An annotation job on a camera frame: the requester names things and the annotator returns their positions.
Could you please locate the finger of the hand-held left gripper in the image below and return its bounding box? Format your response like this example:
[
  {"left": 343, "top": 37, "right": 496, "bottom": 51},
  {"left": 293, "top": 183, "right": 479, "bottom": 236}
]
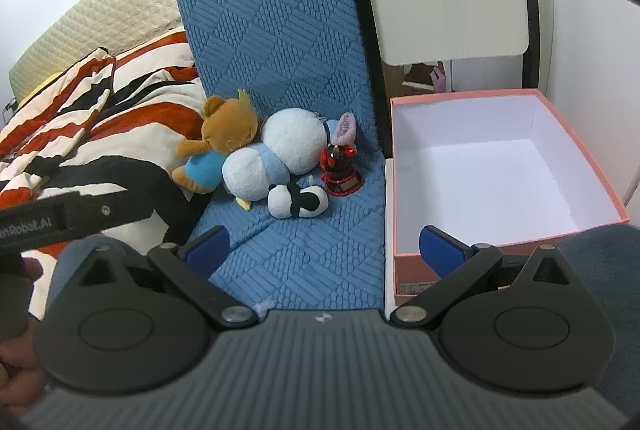
[{"left": 77, "top": 189, "right": 157, "bottom": 236}]

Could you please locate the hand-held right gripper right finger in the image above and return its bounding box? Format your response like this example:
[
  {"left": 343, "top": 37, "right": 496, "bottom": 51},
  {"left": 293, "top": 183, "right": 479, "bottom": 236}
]
[{"left": 390, "top": 225, "right": 583, "bottom": 326}]

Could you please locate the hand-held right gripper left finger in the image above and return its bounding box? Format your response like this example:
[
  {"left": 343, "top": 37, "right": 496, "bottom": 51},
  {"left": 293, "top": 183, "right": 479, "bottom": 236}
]
[{"left": 60, "top": 226, "right": 257, "bottom": 331}]

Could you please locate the pink storage box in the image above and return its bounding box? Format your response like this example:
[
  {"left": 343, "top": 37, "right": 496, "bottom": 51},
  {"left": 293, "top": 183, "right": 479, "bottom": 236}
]
[{"left": 389, "top": 89, "right": 631, "bottom": 308}]

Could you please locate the small panda plush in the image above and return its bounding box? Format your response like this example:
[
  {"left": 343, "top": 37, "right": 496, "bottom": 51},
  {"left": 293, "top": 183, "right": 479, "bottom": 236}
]
[{"left": 267, "top": 183, "right": 331, "bottom": 220}]

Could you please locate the brown bear plush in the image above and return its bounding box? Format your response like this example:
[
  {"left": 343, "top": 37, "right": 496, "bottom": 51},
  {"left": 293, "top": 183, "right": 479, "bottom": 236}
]
[{"left": 171, "top": 94, "right": 261, "bottom": 195}]

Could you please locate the red black toy figurine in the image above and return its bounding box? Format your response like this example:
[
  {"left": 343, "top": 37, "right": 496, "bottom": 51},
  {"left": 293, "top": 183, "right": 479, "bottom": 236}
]
[{"left": 319, "top": 143, "right": 365, "bottom": 197}]

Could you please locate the white blue penguin plush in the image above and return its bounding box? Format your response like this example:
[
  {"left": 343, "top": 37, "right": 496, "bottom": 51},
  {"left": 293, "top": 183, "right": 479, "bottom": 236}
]
[{"left": 221, "top": 107, "right": 341, "bottom": 213}]

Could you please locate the person's left hand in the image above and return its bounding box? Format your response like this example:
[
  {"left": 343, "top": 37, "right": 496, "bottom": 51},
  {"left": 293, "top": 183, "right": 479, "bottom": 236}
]
[{"left": 0, "top": 339, "right": 49, "bottom": 411}]

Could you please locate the red black striped blanket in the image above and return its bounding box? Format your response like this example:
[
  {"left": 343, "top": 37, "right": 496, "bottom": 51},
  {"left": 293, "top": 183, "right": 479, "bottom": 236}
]
[{"left": 0, "top": 28, "right": 216, "bottom": 321}]

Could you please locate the dark blue cloth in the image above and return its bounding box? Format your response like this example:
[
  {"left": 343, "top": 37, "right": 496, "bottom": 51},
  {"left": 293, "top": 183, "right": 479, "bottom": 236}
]
[{"left": 560, "top": 224, "right": 640, "bottom": 411}]

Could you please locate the brown cardboard box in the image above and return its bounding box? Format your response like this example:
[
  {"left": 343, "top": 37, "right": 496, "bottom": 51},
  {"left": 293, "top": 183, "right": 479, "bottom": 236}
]
[{"left": 384, "top": 60, "right": 446, "bottom": 100}]

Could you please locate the blue quilted cushion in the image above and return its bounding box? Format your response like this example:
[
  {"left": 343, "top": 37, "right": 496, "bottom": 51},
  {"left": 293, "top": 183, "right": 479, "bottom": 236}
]
[{"left": 169, "top": 0, "right": 388, "bottom": 316}]

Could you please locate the white cabinet black trim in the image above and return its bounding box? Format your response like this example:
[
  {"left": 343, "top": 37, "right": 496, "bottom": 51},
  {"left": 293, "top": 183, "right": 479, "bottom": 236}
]
[{"left": 532, "top": 0, "right": 640, "bottom": 206}]

